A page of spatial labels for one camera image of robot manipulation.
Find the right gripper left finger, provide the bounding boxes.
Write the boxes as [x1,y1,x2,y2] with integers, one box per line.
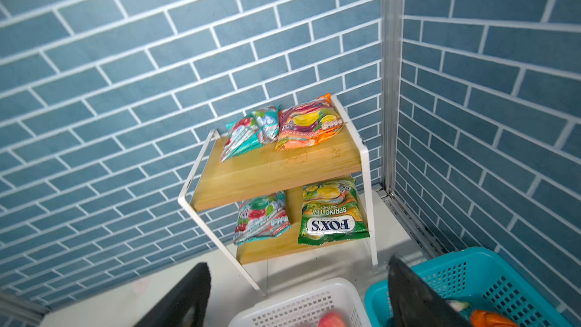
[135,263,211,327]

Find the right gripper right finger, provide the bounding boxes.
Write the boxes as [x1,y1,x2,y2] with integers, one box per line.
[387,256,471,326]

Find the teal snack bag top shelf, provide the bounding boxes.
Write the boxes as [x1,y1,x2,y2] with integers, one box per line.
[220,105,280,162]

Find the teal red snack bag lower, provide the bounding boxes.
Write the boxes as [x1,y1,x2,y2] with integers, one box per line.
[233,191,291,245]

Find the pink yellow snack bag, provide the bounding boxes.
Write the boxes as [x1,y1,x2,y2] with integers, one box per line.
[275,93,344,151]

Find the orange carrot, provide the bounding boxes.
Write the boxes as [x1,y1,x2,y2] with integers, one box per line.
[470,310,518,327]

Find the white plastic basket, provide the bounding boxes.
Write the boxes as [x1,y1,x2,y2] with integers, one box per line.
[229,278,371,326]

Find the teal plastic basket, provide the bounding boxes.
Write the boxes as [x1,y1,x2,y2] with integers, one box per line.
[365,248,569,326]

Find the red apple small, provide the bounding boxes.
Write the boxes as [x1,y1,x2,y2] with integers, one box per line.
[318,312,347,327]

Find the wooden two-tier shelf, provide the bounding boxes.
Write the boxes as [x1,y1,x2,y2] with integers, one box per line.
[178,95,378,295]

